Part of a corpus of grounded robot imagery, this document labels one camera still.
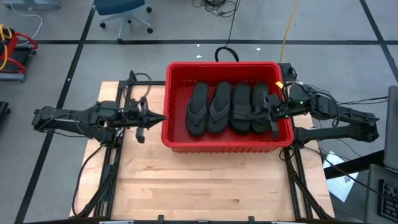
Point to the black table clamp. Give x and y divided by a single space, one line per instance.
251 220
160 219

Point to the red cart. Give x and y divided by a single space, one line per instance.
12 46

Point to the black bar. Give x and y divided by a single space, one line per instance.
354 164

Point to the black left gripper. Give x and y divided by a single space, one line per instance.
141 118

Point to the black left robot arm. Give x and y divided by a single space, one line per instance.
68 119

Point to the grey desk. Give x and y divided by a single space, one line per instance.
373 186

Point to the grey monitor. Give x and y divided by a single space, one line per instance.
391 124

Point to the black perforated box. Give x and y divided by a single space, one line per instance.
287 73

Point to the black rubber slide sandal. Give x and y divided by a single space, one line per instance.
241 93
259 93

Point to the yellow tag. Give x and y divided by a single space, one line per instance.
279 84

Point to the blue office chair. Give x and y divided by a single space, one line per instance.
118 6

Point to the grey platform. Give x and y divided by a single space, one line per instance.
31 3

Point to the dark grey flip-flop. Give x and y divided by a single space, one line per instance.
217 124
197 124

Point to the black keyboard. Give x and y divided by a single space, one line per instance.
388 202

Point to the white paper sheet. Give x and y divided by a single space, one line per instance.
340 186

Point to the red plastic bin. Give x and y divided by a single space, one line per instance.
177 137

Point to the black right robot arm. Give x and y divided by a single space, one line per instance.
351 119

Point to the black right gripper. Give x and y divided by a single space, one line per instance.
278 112

